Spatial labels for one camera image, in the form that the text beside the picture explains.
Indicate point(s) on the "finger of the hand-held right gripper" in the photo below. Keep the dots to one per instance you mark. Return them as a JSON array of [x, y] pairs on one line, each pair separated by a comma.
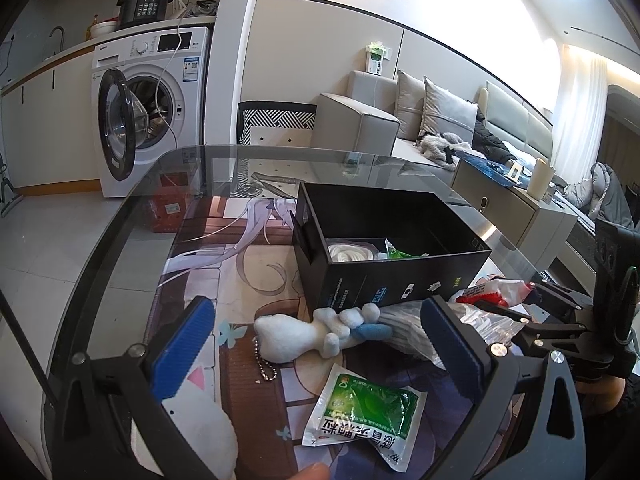
[[560, 293], [525, 316]]

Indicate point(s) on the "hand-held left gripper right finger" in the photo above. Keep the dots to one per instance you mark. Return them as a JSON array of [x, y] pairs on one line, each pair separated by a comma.
[[450, 342]]

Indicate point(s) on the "black jacket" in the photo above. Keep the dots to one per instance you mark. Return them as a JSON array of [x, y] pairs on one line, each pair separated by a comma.
[[490, 140]]

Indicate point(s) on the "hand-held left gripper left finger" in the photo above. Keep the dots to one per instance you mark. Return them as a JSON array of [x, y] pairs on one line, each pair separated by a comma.
[[182, 350]]

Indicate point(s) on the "person's left hand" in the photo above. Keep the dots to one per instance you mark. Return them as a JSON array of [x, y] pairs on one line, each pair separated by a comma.
[[312, 474]]

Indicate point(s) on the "grey puffer jacket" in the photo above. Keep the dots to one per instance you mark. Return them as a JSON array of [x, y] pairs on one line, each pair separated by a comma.
[[605, 195]]

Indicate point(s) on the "kitchen faucet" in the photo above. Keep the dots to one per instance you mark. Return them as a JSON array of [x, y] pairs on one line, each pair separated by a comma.
[[63, 40]]

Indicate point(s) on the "blue mat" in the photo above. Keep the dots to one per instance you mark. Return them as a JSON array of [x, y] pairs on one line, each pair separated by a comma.
[[485, 166]]

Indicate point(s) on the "white curtain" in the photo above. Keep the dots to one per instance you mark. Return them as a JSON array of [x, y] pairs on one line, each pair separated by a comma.
[[580, 110]]

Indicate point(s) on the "grey fur cloth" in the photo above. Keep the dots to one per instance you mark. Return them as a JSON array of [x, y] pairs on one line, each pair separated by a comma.
[[440, 145]]

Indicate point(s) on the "black cardboard box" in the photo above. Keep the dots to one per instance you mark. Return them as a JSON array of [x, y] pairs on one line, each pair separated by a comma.
[[380, 280]]

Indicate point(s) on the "white washing machine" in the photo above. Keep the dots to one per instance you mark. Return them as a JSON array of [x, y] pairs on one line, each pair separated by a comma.
[[185, 110]]

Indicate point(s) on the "red and white packet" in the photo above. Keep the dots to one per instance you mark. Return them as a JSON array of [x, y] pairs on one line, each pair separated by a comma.
[[500, 290]]

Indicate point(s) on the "grey throw pillow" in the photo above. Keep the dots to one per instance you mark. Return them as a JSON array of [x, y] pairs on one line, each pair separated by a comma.
[[450, 110], [410, 105]]

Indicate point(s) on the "wall-mounted holder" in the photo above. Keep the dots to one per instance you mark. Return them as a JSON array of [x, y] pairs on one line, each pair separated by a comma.
[[376, 57]]

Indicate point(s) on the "white lower kitchen cabinets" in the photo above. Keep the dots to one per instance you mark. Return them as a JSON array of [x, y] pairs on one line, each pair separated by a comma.
[[50, 120]]

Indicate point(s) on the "beige cabinet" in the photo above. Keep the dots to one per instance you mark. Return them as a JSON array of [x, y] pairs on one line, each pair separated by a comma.
[[500, 205]]

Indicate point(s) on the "black pressure cooker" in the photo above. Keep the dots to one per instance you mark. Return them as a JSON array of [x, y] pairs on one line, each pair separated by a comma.
[[145, 7]]

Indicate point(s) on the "small white frame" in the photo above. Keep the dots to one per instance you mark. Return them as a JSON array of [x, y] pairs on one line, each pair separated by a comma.
[[515, 171]]

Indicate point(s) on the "patterned storage stool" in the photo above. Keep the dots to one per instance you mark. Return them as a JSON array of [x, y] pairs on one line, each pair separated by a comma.
[[275, 120]]

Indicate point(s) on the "red cardboard box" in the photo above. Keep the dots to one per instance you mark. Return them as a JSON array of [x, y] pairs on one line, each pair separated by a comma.
[[170, 205]]

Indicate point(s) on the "green medicine packet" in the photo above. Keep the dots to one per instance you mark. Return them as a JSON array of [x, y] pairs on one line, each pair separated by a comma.
[[400, 252], [370, 410]]

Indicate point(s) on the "beige sofa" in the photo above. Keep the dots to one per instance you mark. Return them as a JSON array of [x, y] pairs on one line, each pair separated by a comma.
[[350, 120]]

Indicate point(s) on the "white and blue plush toy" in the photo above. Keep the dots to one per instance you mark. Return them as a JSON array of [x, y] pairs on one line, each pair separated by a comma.
[[290, 337]]

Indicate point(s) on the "white bowl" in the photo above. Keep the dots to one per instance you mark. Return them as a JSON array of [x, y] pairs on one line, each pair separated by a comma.
[[102, 29]]

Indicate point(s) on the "white paper roll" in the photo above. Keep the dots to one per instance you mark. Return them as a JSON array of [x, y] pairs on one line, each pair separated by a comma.
[[540, 177]]

